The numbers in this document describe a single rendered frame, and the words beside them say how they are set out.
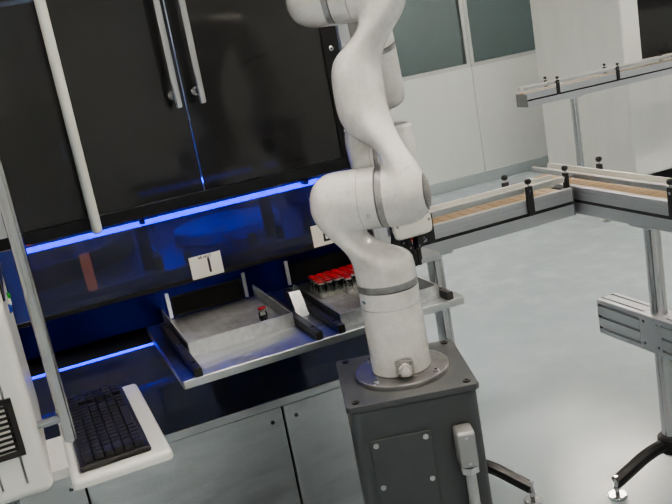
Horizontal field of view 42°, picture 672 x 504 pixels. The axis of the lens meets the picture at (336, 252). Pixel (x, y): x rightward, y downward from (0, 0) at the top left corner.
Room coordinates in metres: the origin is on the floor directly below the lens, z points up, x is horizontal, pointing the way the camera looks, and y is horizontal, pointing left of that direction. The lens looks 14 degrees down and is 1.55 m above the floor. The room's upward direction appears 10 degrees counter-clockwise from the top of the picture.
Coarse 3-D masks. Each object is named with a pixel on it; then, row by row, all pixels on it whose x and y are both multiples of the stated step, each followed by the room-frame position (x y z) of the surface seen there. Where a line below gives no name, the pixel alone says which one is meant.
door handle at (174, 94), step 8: (152, 0) 2.16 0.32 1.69; (160, 8) 2.16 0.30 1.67; (160, 16) 2.16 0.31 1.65; (160, 24) 2.16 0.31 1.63; (160, 32) 2.16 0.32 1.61; (160, 40) 2.17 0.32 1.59; (168, 40) 2.17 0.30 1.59; (168, 48) 2.16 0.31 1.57; (168, 56) 2.16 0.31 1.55; (168, 64) 2.16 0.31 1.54; (168, 72) 2.16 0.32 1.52; (176, 80) 2.16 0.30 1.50; (176, 88) 2.16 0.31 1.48; (168, 96) 2.22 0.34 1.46; (176, 96) 2.16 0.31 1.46; (176, 104) 2.16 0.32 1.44
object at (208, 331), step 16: (256, 288) 2.29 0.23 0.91; (224, 304) 2.30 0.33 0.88; (240, 304) 2.27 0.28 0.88; (256, 304) 2.24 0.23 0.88; (272, 304) 2.16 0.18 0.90; (176, 320) 2.23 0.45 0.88; (192, 320) 2.21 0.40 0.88; (208, 320) 2.18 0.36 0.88; (224, 320) 2.15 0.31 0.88; (240, 320) 2.13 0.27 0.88; (256, 320) 2.11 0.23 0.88; (272, 320) 1.99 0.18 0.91; (288, 320) 2.01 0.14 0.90; (192, 336) 2.07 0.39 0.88; (208, 336) 2.05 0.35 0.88; (224, 336) 1.95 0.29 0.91; (240, 336) 1.97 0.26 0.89; (256, 336) 1.98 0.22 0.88; (192, 352) 1.93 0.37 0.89
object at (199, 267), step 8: (200, 256) 2.21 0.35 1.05; (208, 256) 2.22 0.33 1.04; (216, 256) 2.22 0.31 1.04; (192, 264) 2.20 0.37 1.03; (200, 264) 2.21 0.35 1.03; (216, 264) 2.22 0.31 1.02; (192, 272) 2.20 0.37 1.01; (200, 272) 2.21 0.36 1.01; (208, 272) 2.21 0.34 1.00; (216, 272) 2.22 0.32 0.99
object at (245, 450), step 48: (336, 384) 2.31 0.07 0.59; (192, 432) 2.17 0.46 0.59; (240, 432) 2.21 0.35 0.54; (288, 432) 2.26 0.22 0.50; (336, 432) 2.30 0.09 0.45; (144, 480) 2.12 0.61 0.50; (192, 480) 2.16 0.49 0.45; (240, 480) 2.20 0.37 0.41; (288, 480) 2.25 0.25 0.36; (336, 480) 2.29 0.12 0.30
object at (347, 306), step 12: (300, 288) 2.20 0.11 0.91; (420, 288) 2.11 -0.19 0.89; (432, 288) 2.01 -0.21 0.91; (312, 300) 2.11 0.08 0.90; (324, 300) 2.17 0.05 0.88; (336, 300) 2.15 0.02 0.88; (348, 300) 2.13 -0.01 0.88; (432, 300) 2.01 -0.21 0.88; (336, 312) 1.95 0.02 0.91; (348, 312) 1.94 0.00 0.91; (360, 312) 1.95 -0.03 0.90; (348, 324) 1.94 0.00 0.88
